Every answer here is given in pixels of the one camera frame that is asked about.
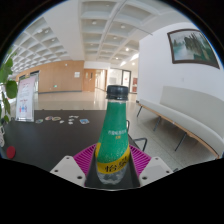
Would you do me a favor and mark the green leafy potted plant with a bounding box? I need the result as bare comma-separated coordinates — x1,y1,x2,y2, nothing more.
0,49,19,128

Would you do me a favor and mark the flat round red coaster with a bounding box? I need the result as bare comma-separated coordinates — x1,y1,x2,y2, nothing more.
5,145,17,160

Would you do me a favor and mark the long white bench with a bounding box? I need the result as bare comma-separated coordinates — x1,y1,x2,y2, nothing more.
135,85,224,160

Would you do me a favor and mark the black metal chair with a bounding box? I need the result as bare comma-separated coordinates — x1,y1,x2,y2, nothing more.
126,119,149,153

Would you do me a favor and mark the framed landscape painting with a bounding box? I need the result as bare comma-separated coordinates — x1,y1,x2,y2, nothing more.
166,28,221,70

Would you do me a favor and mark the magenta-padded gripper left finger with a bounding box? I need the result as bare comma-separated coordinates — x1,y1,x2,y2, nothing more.
49,142,101,190

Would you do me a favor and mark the green drink bottle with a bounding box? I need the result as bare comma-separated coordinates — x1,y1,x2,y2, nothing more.
94,84,132,186

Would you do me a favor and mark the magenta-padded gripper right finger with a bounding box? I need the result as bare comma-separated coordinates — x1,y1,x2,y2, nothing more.
126,144,175,190

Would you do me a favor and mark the clear standing sign holder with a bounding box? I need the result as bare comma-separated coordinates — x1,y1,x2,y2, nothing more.
14,74,37,123

